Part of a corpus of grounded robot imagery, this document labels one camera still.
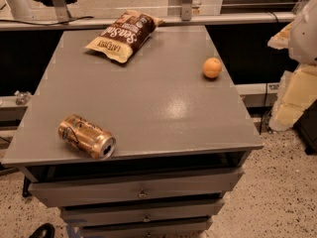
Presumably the black cable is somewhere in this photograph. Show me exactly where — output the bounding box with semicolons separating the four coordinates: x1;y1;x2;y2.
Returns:
0;15;95;27

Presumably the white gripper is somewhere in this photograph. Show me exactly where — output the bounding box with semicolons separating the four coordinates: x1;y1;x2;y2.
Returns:
267;0;317;131

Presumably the black shoe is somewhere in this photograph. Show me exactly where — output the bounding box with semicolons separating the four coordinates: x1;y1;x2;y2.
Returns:
29;223;54;238

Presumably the grey drawer cabinet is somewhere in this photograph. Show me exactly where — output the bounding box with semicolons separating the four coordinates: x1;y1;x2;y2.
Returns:
1;25;264;238

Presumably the crumpled clear plastic object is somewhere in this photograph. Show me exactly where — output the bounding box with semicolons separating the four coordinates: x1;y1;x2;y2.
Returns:
14;90;32;105

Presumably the middle grey drawer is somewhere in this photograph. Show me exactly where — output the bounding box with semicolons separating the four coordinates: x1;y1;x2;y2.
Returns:
61;198;224;227

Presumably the brown chips bag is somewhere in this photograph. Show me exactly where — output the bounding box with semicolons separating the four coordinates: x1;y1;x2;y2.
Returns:
86;10;163;63

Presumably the grey drawer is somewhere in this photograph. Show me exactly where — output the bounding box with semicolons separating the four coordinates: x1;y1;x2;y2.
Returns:
80;217;211;238
61;198;224;227
29;168;244;207

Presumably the orange soda can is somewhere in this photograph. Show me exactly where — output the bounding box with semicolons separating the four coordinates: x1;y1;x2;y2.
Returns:
58;114;116;160

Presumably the bottom grey drawer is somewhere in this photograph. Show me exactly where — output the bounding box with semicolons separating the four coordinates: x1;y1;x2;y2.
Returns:
80;217;211;238

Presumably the grey metal rail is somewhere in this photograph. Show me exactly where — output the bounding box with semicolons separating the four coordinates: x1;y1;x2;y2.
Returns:
0;12;295;31

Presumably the orange fruit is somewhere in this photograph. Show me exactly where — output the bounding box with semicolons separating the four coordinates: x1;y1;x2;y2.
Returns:
203;58;222;78

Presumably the top grey drawer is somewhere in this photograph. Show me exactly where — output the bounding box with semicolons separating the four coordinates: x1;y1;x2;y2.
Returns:
29;168;244;207

